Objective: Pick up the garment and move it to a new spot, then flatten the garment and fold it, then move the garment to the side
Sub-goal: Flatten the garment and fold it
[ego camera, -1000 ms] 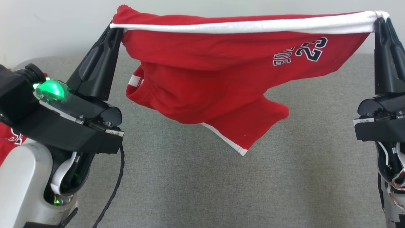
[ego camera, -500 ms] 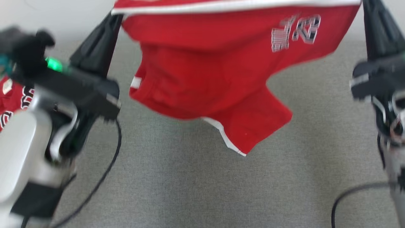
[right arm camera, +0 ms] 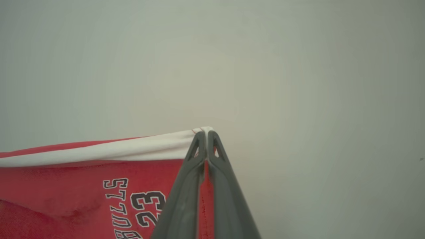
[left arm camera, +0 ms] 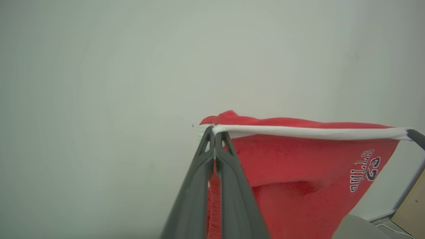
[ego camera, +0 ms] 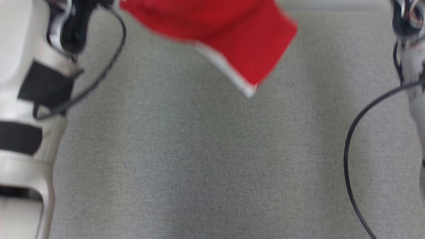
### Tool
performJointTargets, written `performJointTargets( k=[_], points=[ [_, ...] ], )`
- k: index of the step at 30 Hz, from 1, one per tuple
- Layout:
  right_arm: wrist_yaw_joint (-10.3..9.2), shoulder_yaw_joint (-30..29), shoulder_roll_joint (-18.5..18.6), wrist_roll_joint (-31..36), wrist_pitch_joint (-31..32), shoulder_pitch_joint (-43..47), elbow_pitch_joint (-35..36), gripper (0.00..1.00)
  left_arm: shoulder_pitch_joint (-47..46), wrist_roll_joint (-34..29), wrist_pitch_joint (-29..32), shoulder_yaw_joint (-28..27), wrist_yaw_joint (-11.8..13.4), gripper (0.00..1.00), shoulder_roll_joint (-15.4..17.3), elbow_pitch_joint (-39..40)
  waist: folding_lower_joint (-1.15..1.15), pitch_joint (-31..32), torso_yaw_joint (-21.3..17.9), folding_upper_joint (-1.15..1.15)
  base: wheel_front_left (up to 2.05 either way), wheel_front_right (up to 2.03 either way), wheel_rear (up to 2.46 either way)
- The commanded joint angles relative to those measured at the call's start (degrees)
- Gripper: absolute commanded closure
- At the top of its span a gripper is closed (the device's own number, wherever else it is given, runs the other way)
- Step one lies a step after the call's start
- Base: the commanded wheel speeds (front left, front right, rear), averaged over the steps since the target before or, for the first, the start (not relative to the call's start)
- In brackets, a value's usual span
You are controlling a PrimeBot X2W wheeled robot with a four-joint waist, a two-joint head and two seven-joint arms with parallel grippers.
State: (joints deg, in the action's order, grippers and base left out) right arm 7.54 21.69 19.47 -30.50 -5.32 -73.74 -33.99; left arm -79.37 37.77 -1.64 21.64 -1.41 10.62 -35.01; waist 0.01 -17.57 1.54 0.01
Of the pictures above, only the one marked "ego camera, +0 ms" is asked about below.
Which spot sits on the red basketball jersey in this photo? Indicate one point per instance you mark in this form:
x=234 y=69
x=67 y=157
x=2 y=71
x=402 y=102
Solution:
x=232 y=33

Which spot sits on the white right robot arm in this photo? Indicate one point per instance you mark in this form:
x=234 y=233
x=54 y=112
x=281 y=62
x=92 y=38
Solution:
x=413 y=66

